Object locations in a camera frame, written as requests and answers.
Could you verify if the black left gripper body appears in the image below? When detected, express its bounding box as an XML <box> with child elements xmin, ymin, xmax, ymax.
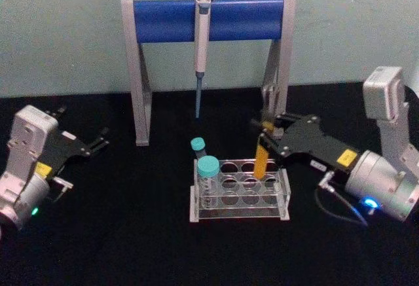
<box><xmin>35</xmin><ymin>128</ymin><xmax>92</xmax><ymax>179</ymax></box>

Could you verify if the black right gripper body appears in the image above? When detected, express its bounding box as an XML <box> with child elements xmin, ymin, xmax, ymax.
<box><xmin>276</xmin><ymin>115</ymin><xmax>361</xmax><ymax>173</ymax></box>

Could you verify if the yellow test tube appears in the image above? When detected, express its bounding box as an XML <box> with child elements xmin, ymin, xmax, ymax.
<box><xmin>253</xmin><ymin>120</ymin><xmax>274</xmax><ymax>180</ymax></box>

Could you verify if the clear plastic tube rack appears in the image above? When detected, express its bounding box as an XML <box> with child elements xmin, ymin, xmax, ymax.
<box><xmin>189</xmin><ymin>158</ymin><xmax>292</xmax><ymax>224</ymax></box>

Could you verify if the wide teal capped tube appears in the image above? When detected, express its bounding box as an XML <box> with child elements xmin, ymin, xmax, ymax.
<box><xmin>194</xmin><ymin>155</ymin><xmax>221</xmax><ymax>209</ymax></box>

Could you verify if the narrow teal capped tube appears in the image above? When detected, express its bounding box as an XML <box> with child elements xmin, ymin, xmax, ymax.
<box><xmin>190</xmin><ymin>136</ymin><xmax>211</xmax><ymax>163</ymax></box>

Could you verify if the white and blue pipette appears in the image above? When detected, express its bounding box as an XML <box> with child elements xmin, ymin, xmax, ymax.
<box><xmin>193</xmin><ymin>0</ymin><xmax>212</xmax><ymax>119</ymax></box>

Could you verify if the grey stand with blue bar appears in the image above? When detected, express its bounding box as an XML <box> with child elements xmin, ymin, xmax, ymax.
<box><xmin>120</xmin><ymin>0</ymin><xmax>297</xmax><ymax>147</ymax></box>

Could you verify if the black table cloth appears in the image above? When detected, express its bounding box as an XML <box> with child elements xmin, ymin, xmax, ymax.
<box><xmin>0</xmin><ymin>82</ymin><xmax>419</xmax><ymax>286</ymax></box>

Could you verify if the thin dark gripper cable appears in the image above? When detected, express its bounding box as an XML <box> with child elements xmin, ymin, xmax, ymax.
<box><xmin>314</xmin><ymin>170</ymin><xmax>370</xmax><ymax>227</ymax></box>

